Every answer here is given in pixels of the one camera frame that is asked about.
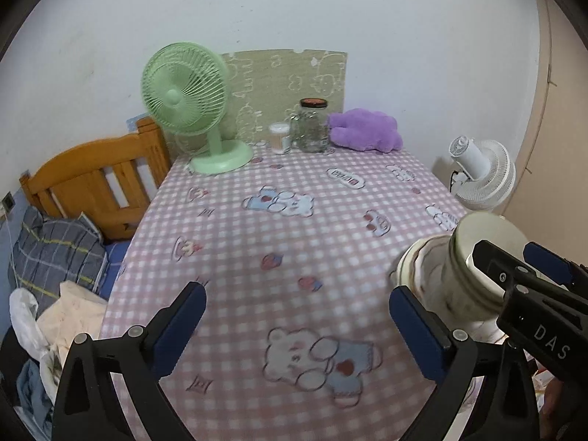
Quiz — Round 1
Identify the floral bowl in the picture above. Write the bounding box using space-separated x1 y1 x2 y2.
419 255 504 344
441 212 528 322

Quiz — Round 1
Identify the white red-patterned plate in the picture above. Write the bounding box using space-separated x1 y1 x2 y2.
389 234 451 299

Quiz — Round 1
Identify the white floor fan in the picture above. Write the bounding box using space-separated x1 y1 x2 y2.
448 136 516 211

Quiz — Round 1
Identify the cream cloth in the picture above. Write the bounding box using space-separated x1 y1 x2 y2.
36 280 110 395

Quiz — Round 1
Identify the pink checkered tablecloth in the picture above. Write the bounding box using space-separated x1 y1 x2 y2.
102 148 465 440

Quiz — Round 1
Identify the white plastic bag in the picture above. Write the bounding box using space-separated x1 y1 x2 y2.
9 288 50 361

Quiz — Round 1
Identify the purple plush toy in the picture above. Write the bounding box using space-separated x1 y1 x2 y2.
329 108 404 153

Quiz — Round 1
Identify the wooden bed headboard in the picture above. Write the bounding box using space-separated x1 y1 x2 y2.
19 116 171 241

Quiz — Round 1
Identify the glass jar black lid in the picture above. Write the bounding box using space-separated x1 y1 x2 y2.
291 98 330 153

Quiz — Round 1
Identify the cotton swab container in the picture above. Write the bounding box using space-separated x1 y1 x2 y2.
268 122 291 154

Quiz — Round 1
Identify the green desk fan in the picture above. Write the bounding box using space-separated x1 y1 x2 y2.
140 42 253 175

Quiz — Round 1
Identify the green cartoon wall mat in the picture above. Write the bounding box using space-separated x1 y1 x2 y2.
220 49 348 143

